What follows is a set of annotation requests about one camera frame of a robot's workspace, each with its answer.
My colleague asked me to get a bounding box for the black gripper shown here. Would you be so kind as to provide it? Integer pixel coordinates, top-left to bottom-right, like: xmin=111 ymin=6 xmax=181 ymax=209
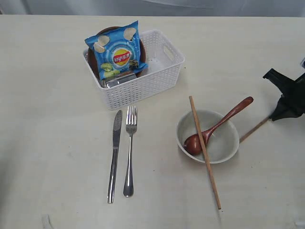
xmin=263 ymin=68 xmax=305 ymax=121

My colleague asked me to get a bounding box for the wooden chopstick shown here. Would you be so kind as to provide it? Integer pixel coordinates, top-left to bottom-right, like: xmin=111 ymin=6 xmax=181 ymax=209
xmin=239 ymin=117 xmax=270 ymax=143
xmin=189 ymin=95 xmax=221 ymax=210

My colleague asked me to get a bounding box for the white speckled bowl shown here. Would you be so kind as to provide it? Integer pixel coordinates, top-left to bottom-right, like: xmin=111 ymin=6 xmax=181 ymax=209
xmin=176 ymin=110 xmax=239 ymax=164

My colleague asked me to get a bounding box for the red-brown wooden spoon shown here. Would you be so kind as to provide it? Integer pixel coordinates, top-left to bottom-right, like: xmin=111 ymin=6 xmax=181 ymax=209
xmin=183 ymin=96 xmax=254 ymax=156

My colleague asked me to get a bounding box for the silver metal fork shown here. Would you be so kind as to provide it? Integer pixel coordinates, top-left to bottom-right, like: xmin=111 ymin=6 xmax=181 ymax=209
xmin=123 ymin=106 xmax=137 ymax=197

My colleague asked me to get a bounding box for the silver table knife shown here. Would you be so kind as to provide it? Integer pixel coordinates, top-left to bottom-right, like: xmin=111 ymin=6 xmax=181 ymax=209
xmin=107 ymin=110 xmax=122 ymax=204

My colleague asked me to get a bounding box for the silver foil packet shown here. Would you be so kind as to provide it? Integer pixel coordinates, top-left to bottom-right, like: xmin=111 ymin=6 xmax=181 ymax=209
xmin=99 ymin=72 xmax=136 ymax=88

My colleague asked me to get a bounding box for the blue chips bag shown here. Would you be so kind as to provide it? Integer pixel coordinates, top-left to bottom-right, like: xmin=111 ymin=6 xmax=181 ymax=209
xmin=85 ymin=21 xmax=148 ymax=81

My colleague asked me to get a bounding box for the brown round plate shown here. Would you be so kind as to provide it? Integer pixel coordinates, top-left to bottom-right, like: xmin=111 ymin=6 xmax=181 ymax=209
xmin=87 ymin=26 xmax=146 ymax=80

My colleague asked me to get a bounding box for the white perforated plastic basket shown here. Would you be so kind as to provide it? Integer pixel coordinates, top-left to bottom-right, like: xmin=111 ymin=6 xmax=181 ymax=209
xmin=82 ymin=30 xmax=185 ymax=110

